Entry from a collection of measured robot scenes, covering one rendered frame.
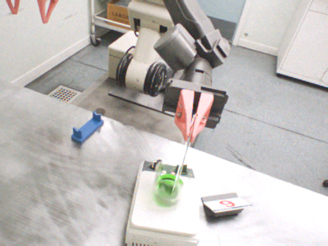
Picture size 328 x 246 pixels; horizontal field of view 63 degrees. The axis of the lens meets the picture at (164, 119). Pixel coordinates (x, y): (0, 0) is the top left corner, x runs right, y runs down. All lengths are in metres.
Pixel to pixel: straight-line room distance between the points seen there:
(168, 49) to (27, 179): 0.42
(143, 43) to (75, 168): 0.77
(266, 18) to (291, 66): 0.72
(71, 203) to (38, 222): 0.07
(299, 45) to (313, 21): 0.24
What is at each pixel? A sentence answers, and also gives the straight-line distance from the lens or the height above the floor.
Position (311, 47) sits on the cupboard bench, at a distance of 2.89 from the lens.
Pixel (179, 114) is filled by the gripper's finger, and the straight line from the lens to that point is 0.44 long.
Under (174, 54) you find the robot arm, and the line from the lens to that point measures 0.48.
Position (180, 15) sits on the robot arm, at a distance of 0.56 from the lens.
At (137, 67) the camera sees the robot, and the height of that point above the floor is 0.64.
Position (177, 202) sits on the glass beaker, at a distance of 0.49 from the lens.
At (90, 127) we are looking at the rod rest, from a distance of 0.75.
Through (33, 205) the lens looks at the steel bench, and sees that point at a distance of 0.63.
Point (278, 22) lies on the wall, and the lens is 3.40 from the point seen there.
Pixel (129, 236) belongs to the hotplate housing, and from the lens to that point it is 0.52.
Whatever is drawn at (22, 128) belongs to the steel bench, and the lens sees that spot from 0.80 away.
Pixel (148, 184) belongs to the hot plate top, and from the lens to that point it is 0.53.
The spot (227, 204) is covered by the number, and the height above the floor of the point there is 0.77.
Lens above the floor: 1.27
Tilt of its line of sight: 40 degrees down
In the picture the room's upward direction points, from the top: 11 degrees clockwise
